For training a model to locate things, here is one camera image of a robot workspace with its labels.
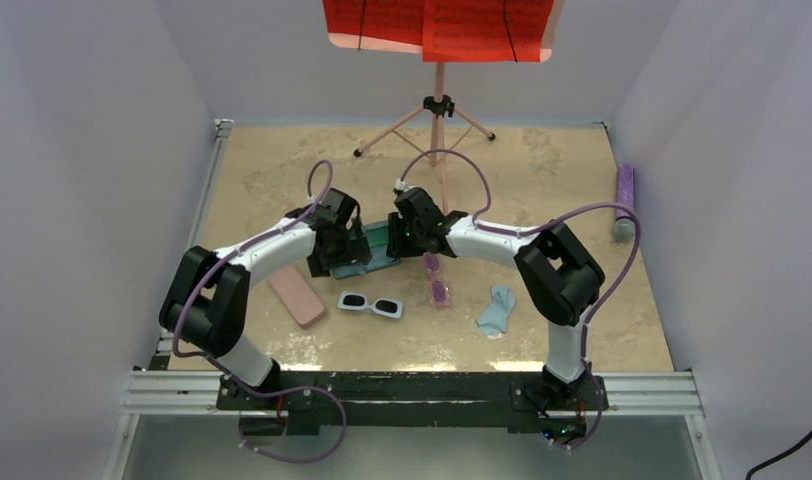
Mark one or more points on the black base frame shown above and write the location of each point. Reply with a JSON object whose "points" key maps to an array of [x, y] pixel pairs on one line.
{"points": [[303, 402]]}

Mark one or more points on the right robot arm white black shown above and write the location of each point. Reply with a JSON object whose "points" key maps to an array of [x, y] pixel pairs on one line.
{"points": [[562, 278]]}

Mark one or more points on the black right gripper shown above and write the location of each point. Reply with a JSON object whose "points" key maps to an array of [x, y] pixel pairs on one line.
{"points": [[396, 247]]}

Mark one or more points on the white frame sunglasses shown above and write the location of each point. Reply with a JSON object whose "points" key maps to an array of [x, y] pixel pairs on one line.
{"points": [[386, 307]]}

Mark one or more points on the aluminium rail left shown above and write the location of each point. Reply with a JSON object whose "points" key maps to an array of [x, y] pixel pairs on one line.
{"points": [[156, 391]]}

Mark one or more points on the grey glasses case green lining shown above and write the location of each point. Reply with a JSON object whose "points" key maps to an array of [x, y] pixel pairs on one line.
{"points": [[377, 234]]}

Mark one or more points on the pink glasses case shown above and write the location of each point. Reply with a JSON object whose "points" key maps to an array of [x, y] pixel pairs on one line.
{"points": [[297, 296]]}

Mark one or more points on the pink music stand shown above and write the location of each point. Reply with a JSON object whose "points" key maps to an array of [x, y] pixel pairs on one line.
{"points": [[440, 107]]}

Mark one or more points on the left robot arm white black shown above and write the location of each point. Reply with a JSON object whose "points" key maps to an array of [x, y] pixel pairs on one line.
{"points": [[207, 300]]}

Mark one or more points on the pink purple sunglasses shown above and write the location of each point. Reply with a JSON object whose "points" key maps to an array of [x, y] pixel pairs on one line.
{"points": [[438, 289]]}

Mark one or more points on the blue cloth crumpled right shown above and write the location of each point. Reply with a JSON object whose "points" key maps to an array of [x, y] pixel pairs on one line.
{"points": [[494, 320]]}

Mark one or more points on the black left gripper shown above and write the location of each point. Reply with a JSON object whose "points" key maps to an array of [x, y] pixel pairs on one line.
{"points": [[354, 250]]}

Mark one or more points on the purple microphone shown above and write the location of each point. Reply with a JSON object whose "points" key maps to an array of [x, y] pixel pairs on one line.
{"points": [[624, 228]]}

